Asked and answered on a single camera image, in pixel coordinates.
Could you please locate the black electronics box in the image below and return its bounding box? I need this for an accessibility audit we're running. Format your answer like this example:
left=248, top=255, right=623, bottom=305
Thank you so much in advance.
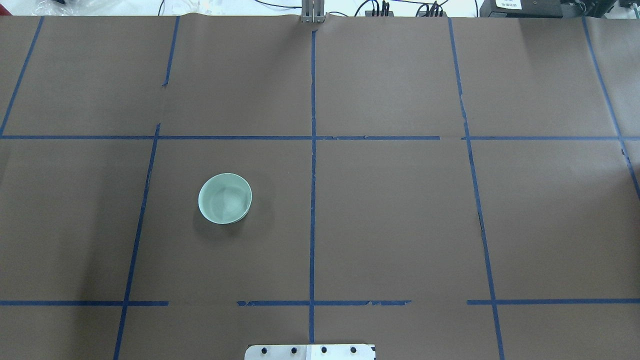
left=478, top=0, right=563, bottom=19

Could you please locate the light green bowl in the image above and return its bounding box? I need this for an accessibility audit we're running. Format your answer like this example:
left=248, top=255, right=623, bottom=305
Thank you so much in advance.
left=198, top=173, right=253, bottom=225

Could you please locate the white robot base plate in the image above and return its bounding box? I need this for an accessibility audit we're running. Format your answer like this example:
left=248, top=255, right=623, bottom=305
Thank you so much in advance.
left=244, top=343, right=377, bottom=360

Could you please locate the grey aluminium frame post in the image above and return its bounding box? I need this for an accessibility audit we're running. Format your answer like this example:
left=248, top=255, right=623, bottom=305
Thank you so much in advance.
left=301, top=0, right=327, bottom=24

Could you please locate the black power strip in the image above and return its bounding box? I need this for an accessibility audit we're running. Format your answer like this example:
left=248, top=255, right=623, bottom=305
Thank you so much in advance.
left=355, top=0, right=450, bottom=18

